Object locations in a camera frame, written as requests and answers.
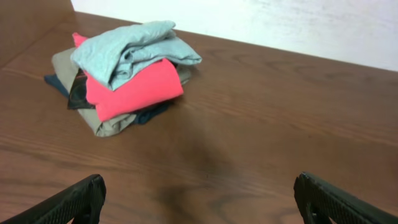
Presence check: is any red folded t-shirt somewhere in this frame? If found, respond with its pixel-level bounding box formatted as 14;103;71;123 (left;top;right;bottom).
72;32;185;123

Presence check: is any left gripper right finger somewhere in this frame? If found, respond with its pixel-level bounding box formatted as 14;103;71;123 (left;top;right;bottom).
294;172;397;224

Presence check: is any khaki folded garment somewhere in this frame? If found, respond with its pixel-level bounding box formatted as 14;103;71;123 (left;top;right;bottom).
51;47;195;138

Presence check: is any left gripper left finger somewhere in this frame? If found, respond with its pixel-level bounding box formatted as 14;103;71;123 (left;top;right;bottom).
2;174;106;224

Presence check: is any dark navy folded garment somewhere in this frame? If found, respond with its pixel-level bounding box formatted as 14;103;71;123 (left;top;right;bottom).
44;68;172;124

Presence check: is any light blue t-shirt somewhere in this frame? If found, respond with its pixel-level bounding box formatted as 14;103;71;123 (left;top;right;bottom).
71;21;202;91

